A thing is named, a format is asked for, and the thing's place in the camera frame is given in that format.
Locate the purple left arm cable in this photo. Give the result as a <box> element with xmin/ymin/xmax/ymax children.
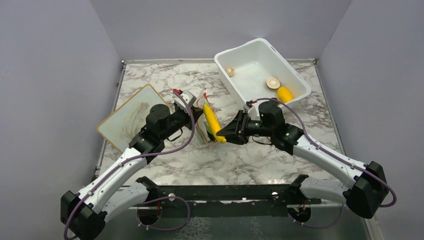
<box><xmin>62</xmin><ymin>91</ymin><xmax>197</xmax><ymax>240</ymax></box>

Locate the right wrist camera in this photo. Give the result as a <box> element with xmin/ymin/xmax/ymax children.
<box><xmin>243</xmin><ymin>100</ymin><xmax>257</xmax><ymax>118</ymax></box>

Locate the white yellow-edged cutting board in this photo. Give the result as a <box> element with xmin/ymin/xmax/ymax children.
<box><xmin>97</xmin><ymin>84</ymin><xmax>169</xmax><ymax>153</ymax></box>

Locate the clear orange zip top bag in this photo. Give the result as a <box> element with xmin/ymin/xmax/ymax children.
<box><xmin>194</xmin><ymin>88</ymin><xmax>218</xmax><ymax>149</ymax></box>

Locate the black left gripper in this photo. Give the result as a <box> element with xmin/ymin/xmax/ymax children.
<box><xmin>160</xmin><ymin>105</ymin><xmax>205</xmax><ymax>141</ymax></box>

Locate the white plastic bin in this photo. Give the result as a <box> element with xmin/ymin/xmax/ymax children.
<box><xmin>214</xmin><ymin>38</ymin><xmax>312</xmax><ymax>109</ymax></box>

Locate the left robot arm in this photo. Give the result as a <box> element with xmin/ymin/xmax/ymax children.
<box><xmin>60</xmin><ymin>103</ymin><xmax>203</xmax><ymax>240</ymax></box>

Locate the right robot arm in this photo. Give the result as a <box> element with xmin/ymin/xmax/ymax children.
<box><xmin>216</xmin><ymin>98</ymin><xmax>390</xmax><ymax>219</ymax></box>

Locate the yellow banana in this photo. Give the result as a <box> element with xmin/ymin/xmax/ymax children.
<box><xmin>203</xmin><ymin>103</ymin><xmax>227</xmax><ymax>144</ymax></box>

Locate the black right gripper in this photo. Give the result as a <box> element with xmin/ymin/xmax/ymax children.
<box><xmin>217</xmin><ymin>110</ymin><xmax>274</xmax><ymax>145</ymax></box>

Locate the green leafy vegetable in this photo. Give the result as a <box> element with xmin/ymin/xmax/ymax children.
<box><xmin>204</xmin><ymin>122</ymin><xmax>217</xmax><ymax>143</ymax></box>

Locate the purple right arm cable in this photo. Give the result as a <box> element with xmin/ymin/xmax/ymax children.
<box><xmin>253</xmin><ymin>97</ymin><xmax>398</xmax><ymax>229</ymax></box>

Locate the yellow lemon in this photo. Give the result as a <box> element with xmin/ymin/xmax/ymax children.
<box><xmin>277</xmin><ymin>87</ymin><xmax>294</xmax><ymax>104</ymax></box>

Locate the round cut wooden slice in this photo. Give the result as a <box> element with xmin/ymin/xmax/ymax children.
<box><xmin>265</xmin><ymin>77</ymin><xmax>281</xmax><ymax>90</ymax></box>

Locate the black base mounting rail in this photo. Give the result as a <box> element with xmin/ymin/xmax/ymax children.
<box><xmin>136</xmin><ymin>184</ymin><xmax>322</xmax><ymax>220</ymax></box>

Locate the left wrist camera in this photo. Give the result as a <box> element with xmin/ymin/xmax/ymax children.
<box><xmin>173</xmin><ymin>88</ymin><xmax>197</xmax><ymax>114</ymax></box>

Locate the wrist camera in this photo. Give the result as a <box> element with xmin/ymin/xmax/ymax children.
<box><xmin>243</xmin><ymin>100</ymin><xmax>257</xmax><ymax>118</ymax></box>
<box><xmin>173</xmin><ymin>88</ymin><xmax>197</xmax><ymax>114</ymax></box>

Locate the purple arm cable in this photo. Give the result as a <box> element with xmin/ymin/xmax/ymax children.
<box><xmin>253</xmin><ymin>97</ymin><xmax>398</xmax><ymax>229</ymax></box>
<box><xmin>62</xmin><ymin>91</ymin><xmax>197</xmax><ymax>240</ymax></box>

